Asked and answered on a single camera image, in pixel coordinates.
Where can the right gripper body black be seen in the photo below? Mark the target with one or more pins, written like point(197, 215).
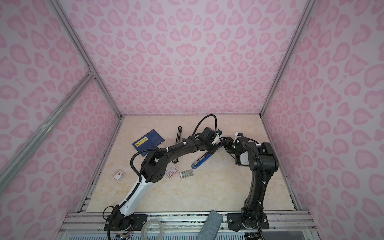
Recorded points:
point(232, 148)

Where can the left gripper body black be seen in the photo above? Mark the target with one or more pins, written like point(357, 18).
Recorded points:
point(210, 147)

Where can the silver staple tray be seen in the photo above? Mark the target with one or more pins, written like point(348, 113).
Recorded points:
point(186, 174)

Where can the red white staple box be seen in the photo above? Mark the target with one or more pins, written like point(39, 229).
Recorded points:
point(170, 172)

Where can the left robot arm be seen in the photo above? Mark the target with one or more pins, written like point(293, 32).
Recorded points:
point(153, 169)

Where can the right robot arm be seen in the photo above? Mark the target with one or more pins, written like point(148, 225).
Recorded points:
point(262, 162)

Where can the blue booklet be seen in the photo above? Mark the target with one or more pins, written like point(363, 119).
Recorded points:
point(148, 141)

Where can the clear plastic staple packet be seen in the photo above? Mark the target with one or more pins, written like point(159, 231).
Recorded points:
point(120, 175)

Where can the clear tape roll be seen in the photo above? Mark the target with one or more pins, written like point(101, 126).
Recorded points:
point(150, 226)

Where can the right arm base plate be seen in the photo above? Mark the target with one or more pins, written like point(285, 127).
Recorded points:
point(237, 222)

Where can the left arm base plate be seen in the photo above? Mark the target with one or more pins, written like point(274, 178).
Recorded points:
point(133, 222)

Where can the aluminium frame rail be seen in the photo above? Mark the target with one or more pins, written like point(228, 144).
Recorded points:
point(21, 157)

